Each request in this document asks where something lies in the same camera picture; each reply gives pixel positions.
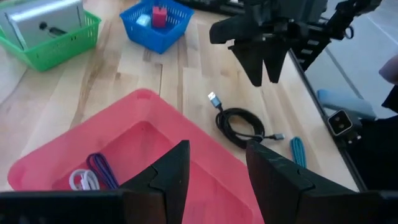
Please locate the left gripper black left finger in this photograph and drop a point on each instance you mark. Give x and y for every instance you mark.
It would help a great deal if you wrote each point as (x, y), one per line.
(164, 186)

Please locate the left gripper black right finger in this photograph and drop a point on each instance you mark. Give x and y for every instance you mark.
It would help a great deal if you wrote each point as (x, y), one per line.
(280, 193)

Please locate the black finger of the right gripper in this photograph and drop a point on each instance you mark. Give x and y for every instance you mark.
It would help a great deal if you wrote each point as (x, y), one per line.
(275, 62)
(250, 62)

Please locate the red charger cube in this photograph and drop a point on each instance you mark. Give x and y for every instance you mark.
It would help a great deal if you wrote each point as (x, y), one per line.
(159, 17)

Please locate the light blue charger cube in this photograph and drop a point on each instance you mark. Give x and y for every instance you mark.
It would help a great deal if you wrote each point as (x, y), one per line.
(143, 20)

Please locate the white product box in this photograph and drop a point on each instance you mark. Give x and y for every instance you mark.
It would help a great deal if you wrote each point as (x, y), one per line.
(46, 15)

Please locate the light green product box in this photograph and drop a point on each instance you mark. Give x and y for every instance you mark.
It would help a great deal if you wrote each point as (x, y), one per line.
(3, 21)

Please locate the red translucent plastic bin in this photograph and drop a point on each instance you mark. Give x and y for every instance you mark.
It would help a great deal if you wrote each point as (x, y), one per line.
(140, 133)

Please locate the blue padded armrest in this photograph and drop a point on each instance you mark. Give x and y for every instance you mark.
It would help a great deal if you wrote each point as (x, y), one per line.
(348, 102)

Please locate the blue plastic basket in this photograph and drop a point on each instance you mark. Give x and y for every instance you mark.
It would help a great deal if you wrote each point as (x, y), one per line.
(155, 42)

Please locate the person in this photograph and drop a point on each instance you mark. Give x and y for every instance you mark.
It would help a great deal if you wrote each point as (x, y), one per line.
(379, 149)

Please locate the person's hand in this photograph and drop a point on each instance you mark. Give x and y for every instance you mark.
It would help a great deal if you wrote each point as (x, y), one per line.
(390, 70)

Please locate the green plastic basket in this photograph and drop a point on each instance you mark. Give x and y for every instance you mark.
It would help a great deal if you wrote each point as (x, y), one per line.
(56, 51)

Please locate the black aluminium table frame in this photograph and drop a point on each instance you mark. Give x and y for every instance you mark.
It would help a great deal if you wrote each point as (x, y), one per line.
(317, 102)

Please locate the table-level camera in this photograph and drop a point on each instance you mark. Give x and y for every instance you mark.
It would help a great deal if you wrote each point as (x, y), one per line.
(340, 123)

